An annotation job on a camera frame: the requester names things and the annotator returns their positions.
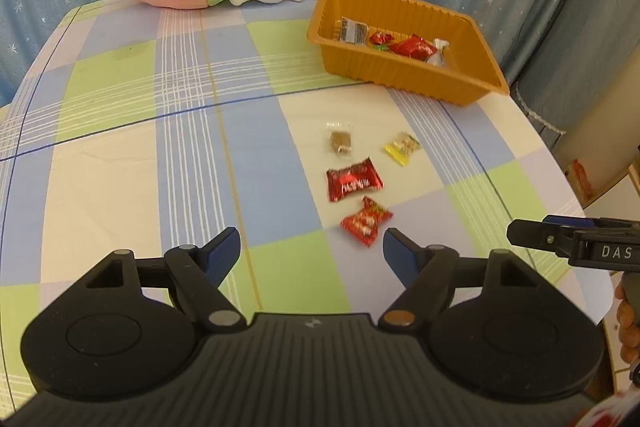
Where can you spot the yellow candy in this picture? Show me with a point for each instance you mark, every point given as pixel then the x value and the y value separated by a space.
pixel 402 147

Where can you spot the orange plastic tray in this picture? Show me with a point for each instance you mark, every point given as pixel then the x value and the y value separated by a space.
pixel 472 71

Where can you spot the large red snack packet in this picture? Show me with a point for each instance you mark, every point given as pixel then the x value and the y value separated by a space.
pixel 414 47

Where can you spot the checkered tablecloth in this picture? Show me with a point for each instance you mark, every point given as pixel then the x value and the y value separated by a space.
pixel 145 129

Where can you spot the person's right hand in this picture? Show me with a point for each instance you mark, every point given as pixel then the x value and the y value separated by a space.
pixel 628 331

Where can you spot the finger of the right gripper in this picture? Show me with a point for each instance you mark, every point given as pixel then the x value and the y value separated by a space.
pixel 583 223
pixel 541 236

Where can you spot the red cartoon candy packet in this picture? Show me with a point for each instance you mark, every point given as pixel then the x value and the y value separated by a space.
pixel 364 224

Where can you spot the clear black-printed snack packet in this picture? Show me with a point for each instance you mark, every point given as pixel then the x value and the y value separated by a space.
pixel 351 31

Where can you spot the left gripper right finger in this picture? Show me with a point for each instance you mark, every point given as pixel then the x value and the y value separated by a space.
pixel 426 273

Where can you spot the grey lace-trimmed curtain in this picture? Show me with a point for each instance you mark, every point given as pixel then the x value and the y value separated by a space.
pixel 584 47

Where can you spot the small red twisted candy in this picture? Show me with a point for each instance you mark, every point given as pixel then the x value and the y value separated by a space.
pixel 381 38

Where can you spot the red foil candy packet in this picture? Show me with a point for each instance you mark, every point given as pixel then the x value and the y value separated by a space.
pixel 346 181

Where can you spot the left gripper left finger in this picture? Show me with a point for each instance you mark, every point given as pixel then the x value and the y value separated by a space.
pixel 196 274

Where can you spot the wooden frame with red item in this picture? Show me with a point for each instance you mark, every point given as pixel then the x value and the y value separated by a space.
pixel 576 176

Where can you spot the clear green candy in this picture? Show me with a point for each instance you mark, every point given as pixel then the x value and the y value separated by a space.
pixel 438 58

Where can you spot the clear brown candy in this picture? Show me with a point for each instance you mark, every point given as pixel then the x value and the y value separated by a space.
pixel 339 138

